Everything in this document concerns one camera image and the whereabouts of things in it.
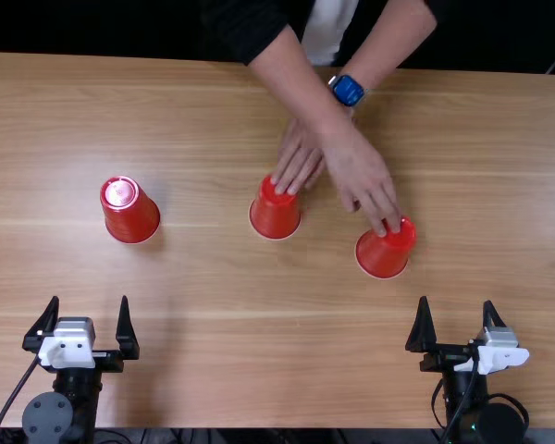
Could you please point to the person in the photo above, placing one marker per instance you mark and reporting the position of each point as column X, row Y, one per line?
column 351, row 157

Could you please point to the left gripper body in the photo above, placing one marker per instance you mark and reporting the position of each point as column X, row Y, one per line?
column 108, row 361

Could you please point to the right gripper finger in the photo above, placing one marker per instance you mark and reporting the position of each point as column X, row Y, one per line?
column 422, row 328
column 491, row 316

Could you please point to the red cup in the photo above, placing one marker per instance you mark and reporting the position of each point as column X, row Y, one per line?
column 383, row 256
column 131, row 217
column 274, row 217

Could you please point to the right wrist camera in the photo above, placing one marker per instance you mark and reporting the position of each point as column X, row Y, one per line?
column 499, row 351

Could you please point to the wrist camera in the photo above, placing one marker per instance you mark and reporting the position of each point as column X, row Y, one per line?
column 499, row 351
column 69, row 344

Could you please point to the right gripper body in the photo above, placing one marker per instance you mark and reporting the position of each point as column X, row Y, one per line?
column 446, row 357

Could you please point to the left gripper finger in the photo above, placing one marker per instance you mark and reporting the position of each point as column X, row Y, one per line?
column 126, row 333
column 46, row 321

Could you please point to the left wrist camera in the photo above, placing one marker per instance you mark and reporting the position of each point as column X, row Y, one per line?
column 69, row 344

